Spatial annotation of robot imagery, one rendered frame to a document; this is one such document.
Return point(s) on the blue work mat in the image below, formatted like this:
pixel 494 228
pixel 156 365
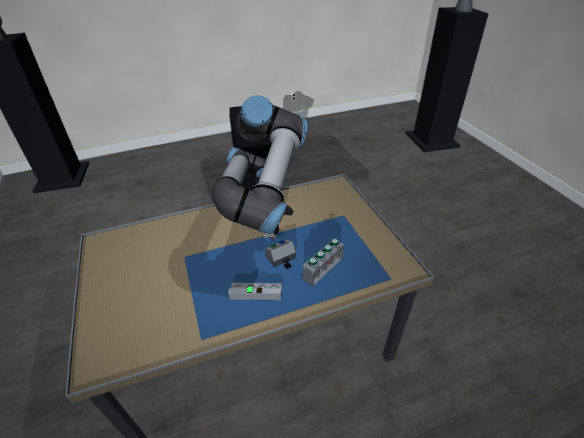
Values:
pixel 211 274

